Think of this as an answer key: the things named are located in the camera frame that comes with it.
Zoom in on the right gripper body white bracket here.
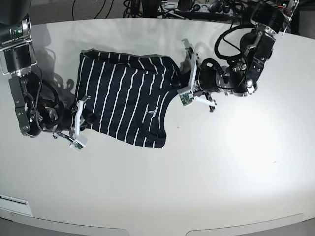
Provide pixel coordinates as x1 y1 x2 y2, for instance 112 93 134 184
70 95 91 140

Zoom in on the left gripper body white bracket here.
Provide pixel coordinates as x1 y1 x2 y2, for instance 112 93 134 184
178 39 217 112

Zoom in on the navy white striped T-shirt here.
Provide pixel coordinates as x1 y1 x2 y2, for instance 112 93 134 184
75 49 180 148

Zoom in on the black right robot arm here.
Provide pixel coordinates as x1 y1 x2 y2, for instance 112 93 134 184
0 0 95 144

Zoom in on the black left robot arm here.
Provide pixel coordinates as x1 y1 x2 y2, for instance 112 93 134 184
178 0 300 111

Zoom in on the white power strip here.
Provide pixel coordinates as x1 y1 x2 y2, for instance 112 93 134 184
161 0 231 14

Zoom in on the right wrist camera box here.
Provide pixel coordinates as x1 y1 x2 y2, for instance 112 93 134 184
70 135 88 153

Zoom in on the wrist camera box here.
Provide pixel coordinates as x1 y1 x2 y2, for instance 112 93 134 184
70 135 88 153
178 90 194 107

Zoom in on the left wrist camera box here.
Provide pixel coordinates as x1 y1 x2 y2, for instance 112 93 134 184
178 90 194 107

